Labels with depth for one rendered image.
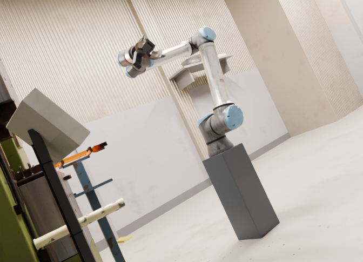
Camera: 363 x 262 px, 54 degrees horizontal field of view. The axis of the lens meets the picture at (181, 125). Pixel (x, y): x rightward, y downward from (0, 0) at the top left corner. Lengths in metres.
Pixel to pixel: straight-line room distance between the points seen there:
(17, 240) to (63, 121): 0.59
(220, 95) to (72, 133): 1.15
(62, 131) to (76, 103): 3.59
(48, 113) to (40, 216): 0.73
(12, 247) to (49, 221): 0.32
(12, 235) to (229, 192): 1.33
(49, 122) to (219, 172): 1.30
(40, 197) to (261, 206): 1.37
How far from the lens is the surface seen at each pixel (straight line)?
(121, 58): 2.03
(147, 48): 1.89
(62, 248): 2.04
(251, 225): 2.42
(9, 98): 2.11
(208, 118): 2.40
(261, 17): 7.36
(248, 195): 2.40
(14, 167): 2.46
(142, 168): 5.15
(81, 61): 5.37
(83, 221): 1.79
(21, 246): 1.78
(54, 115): 1.48
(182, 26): 6.73
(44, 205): 2.03
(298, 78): 7.10
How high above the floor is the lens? 0.74
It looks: 3 degrees up
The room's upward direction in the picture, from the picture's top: 25 degrees counter-clockwise
